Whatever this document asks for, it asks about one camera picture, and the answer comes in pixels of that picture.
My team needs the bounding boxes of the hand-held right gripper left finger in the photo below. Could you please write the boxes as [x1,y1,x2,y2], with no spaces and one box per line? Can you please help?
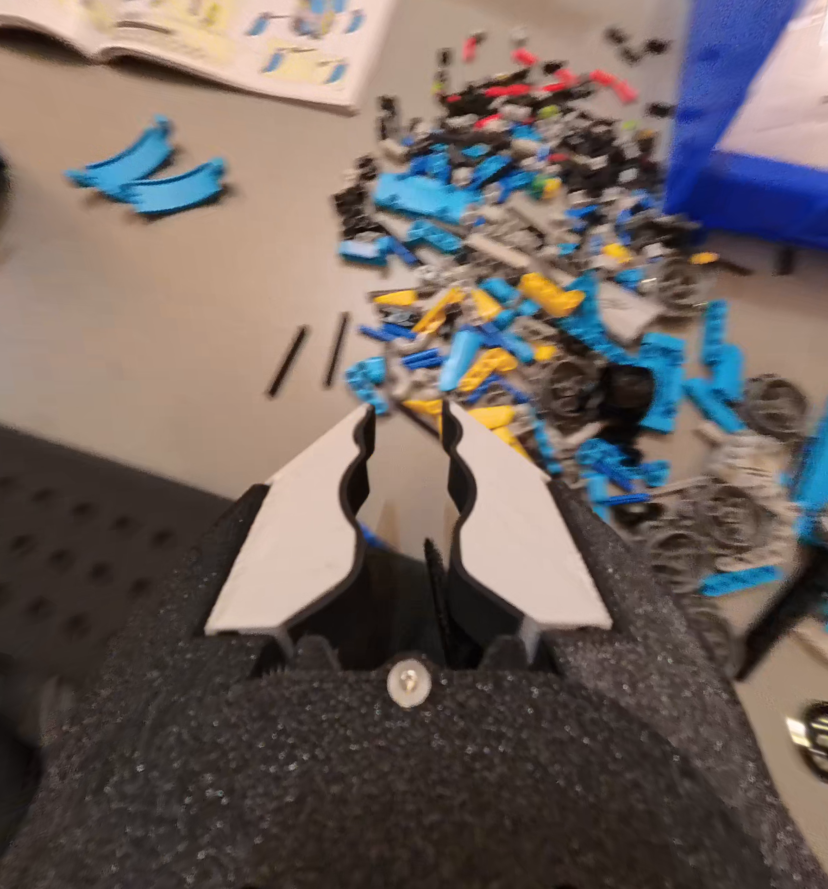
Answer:
[204,403,378,657]

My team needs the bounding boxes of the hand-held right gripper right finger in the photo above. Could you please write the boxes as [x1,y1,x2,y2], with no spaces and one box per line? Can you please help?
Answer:
[440,399,614,659]

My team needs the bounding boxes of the pile of small brick parts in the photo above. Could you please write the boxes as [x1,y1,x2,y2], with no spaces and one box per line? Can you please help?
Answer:
[330,26,828,697]

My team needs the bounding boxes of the grey desk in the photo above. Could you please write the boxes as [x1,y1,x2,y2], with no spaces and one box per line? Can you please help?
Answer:
[0,0,828,889]

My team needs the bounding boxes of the black brick axle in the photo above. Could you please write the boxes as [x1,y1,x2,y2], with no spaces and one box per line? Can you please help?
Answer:
[323,312,351,389]
[266,324,310,399]

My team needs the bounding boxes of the black perforated panel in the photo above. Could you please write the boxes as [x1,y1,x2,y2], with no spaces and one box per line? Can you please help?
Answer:
[0,414,239,669]

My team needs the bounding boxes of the black toy wheel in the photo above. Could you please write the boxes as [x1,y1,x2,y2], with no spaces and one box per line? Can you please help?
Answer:
[785,700,828,787]

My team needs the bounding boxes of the blue curved brick piece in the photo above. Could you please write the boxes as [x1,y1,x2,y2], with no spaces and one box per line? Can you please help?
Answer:
[66,117,176,203]
[118,157,229,215]

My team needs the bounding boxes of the blue plastic bin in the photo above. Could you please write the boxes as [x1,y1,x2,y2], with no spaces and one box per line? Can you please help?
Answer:
[663,0,828,256]

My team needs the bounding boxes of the open instruction booklet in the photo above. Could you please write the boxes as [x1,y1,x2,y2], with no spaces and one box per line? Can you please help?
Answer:
[0,0,395,116]

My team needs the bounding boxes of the clear plastic parts bags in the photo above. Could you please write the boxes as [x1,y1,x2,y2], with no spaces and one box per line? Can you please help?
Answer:
[715,0,828,172]

